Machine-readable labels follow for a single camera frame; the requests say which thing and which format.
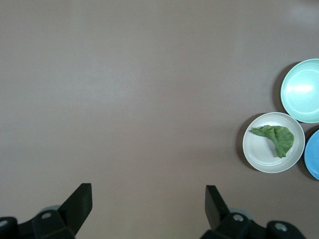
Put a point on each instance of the blue plate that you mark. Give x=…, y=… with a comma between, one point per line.
x=314, y=154

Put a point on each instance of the mint green plate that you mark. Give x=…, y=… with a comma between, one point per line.
x=301, y=92

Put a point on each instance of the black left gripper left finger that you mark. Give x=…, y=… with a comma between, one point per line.
x=72, y=211

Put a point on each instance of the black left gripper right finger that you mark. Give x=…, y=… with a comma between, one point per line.
x=219, y=214

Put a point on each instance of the beige plate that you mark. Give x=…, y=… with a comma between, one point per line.
x=261, y=154

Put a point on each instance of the green lettuce leaf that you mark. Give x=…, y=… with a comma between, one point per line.
x=281, y=139

